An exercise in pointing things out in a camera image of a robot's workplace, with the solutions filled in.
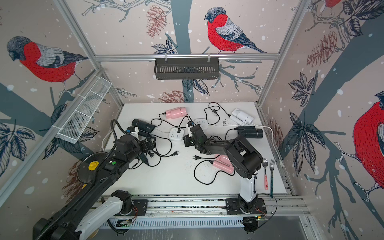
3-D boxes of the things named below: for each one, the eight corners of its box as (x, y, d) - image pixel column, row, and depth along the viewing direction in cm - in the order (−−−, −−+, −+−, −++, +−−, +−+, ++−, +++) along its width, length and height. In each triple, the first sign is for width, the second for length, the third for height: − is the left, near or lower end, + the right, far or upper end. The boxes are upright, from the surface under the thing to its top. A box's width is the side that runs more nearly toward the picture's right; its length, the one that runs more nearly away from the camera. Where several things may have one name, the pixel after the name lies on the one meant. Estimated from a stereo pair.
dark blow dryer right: (239, 140, 101) (241, 135, 96) (236, 128, 108) (238, 123, 103) (261, 140, 101) (264, 135, 96) (257, 127, 108) (260, 123, 103)
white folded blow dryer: (229, 117, 113) (231, 113, 109) (234, 111, 117) (236, 107, 113) (247, 127, 107) (249, 122, 103) (252, 120, 111) (254, 116, 107)
